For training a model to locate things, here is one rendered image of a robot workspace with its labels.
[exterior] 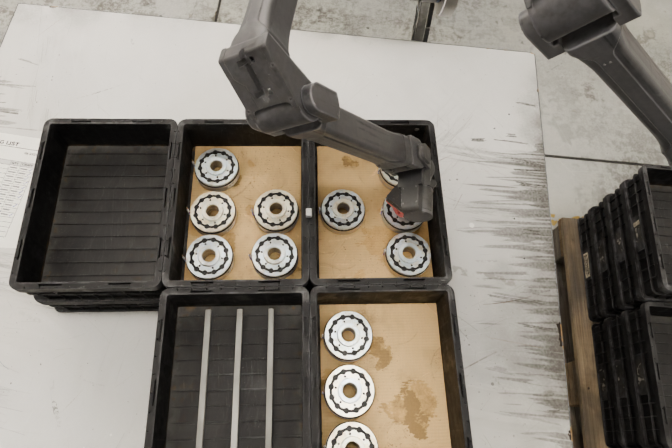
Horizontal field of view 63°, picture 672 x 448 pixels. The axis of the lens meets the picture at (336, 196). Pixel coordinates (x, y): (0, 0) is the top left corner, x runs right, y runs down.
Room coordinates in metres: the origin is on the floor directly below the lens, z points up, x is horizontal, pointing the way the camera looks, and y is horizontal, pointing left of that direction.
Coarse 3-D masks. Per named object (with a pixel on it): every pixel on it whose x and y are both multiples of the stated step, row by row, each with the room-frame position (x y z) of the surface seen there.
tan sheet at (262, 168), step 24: (216, 168) 0.58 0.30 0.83; (240, 168) 0.58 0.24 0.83; (264, 168) 0.59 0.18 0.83; (288, 168) 0.60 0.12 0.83; (192, 192) 0.51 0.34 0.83; (240, 192) 0.52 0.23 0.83; (264, 192) 0.53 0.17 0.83; (288, 192) 0.54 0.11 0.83; (240, 216) 0.46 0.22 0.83; (192, 240) 0.39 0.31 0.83; (240, 240) 0.40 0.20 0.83; (240, 264) 0.35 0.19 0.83
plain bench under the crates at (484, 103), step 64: (0, 64) 0.88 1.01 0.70; (64, 64) 0.91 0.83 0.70; (128, 64) 0.94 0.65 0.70; (192, 64) 0.97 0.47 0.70; (320, 64) 1.03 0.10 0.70; (384, 64) 1.06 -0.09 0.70; (448, 64) 1.09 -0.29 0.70; (512, 64) 1.12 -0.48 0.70; (0, 128) 0.67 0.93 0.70; (448, 128) 0.86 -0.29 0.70; (512, 128) 0.89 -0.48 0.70; (448, 192) 0.66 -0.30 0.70; (512, 192) 0.68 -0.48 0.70; (0, 256) 0.32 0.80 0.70; (512, 256) 0.50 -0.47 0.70; (0, 320) 0.17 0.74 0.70; (64, 320) 0.19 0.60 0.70; (128, 320) 0.21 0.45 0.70; (512, 320) 0.33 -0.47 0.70; (0, 384) 0.04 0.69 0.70; (64, 384) 0.05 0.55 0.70; (128, 384) 0.07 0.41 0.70; (512, 384) 0.18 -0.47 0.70
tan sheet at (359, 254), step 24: (336, 168) 0.62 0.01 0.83; (360, 168) 0.63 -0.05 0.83; (360, 192) 0.56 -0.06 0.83; (384, 192) 0.57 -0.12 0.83; (336, 240) 0.43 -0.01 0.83; (360, 240) 0.44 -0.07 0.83; (384, 240) 0.45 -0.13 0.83; (336, 264) 0.38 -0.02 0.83; (360, 264) 0.38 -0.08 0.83; (384, 264) 0.39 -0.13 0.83
